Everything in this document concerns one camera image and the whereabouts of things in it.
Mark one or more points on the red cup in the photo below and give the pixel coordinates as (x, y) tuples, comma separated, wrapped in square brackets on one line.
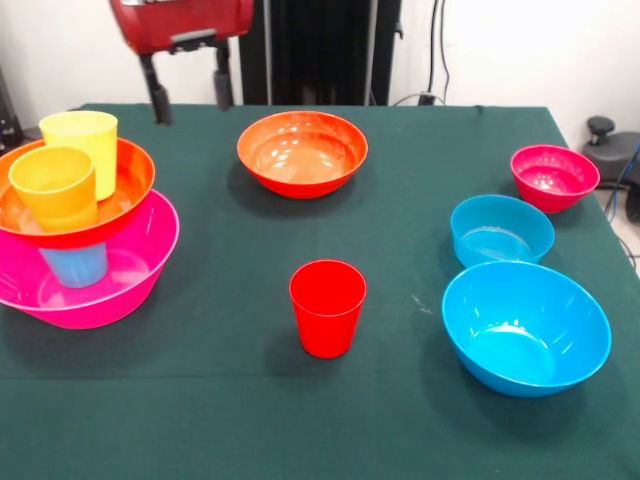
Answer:
[(327, 320)]

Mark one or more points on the small blue bowl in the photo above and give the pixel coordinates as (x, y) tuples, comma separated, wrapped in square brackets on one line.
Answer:
[(500, 220)]

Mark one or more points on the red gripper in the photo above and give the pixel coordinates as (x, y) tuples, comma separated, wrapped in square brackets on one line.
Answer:
[(185, 20)]

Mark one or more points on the large pink bowl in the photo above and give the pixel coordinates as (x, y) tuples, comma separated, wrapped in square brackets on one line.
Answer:
[(140, 270)]

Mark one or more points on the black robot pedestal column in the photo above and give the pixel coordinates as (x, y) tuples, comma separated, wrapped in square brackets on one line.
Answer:
[(320, 50)]

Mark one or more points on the orange cup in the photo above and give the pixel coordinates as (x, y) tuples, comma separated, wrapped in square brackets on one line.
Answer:
[(55, 190), (70, 222)]

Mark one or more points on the yellow cup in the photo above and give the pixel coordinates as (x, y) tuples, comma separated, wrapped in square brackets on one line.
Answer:
[(102, 150)]

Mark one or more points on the orange-red bowl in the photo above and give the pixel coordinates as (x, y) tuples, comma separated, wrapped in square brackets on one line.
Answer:
[(130, 175), (300, 155)]

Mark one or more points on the blue cup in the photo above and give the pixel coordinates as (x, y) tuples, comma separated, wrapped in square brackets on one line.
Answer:
[(75, 267)]

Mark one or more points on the dark green tablecloth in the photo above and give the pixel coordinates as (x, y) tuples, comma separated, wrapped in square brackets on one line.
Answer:
[(320, 425)]

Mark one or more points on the small magenta bowl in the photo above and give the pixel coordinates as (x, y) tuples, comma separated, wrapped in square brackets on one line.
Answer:
[(550, 192)]

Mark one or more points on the large blue bowl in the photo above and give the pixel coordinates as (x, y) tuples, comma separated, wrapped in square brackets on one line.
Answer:
[(525, 325)]

